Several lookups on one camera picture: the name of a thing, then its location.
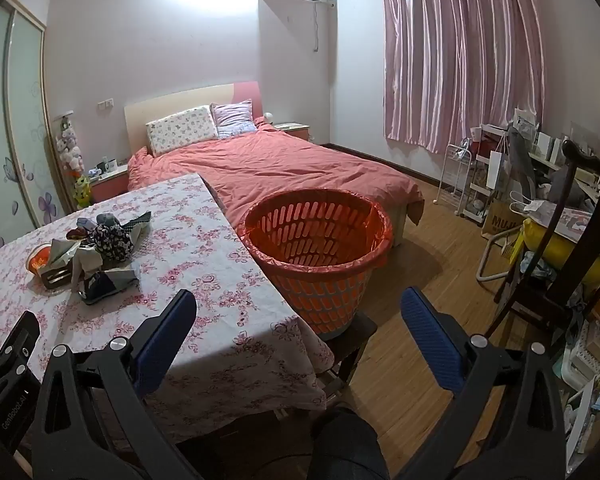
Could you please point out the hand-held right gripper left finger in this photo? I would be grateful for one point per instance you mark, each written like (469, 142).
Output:
(164, 341)

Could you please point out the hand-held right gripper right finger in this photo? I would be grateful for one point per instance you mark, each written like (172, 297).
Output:
(432, 340)

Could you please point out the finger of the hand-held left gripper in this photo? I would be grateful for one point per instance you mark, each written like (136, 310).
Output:
(20, 345)

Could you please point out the orange white wrapper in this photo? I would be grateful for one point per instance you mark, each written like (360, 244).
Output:
(40, 259)

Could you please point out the orange plastic basket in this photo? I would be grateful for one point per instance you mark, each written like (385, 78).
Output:
(325, 300)

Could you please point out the dark wooden stool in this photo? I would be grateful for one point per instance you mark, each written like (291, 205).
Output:
(352, 345)

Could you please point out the crumpled silver wrapper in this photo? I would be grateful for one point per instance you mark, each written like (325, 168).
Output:
(64, 251)

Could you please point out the floral tablecloth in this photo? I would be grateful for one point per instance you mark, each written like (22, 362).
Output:
(190, 240)

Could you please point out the pale grey wrapper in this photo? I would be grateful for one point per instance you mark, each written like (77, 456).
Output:
(86, 262)

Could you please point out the small red dark scrap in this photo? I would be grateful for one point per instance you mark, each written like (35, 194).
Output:
(79, 230)

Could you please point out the brown paper bag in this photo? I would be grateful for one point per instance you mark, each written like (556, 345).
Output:
(497, 222)

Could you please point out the grey cloth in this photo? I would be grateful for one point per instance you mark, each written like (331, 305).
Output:
(107, 219)

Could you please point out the person's knee dark trousers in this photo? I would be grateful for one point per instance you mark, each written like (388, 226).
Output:
(347, 445)

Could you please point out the white storage cart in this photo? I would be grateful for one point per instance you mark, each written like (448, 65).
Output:
(480, 195)

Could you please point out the yellow bag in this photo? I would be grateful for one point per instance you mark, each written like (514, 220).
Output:
(560, 250)

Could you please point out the white plastic crate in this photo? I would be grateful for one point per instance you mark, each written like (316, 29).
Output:
(587, 360)

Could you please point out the dark wooden chair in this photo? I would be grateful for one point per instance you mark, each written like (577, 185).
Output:
(572, 260)

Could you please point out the pink nightstand with mug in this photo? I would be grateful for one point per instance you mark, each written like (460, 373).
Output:
(111, 185)

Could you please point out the yellow green plush toy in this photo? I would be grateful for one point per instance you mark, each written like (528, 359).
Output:
(82, 191)

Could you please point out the pink printed paper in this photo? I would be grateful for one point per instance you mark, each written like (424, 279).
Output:
(572, 221)

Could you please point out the white paper bag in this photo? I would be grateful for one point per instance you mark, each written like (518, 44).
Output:
(496, 167)

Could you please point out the grey fabric bag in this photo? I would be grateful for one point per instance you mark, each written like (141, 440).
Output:
(522, 165)

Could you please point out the hanging plush toys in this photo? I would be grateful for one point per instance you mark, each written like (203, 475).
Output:
(70, 145)

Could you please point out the frosted glass flower wardrobe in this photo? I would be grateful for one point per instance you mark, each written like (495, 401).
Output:
(20, 135)

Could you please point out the white floral pillow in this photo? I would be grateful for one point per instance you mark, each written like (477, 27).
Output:
(180, 130)

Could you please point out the bed with pink duvet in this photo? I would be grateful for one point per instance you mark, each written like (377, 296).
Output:
(290, 170)

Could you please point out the pink striped pillow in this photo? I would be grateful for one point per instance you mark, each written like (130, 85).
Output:
(232, 117)

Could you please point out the beige pink headboard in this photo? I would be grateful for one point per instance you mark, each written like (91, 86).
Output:
(180, 102)

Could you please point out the small white lamp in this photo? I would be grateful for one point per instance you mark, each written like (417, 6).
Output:
(269, 118)

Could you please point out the pink nightstand with lamp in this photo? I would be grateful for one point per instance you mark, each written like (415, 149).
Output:
(294, 131)

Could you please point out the pink satin curtain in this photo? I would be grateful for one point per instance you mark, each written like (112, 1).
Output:
(455, 50)

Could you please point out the white metal tube frame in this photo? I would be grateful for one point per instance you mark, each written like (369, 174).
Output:
(485, 260)

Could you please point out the white wall socket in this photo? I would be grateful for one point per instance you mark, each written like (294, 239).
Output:
(106, 105)

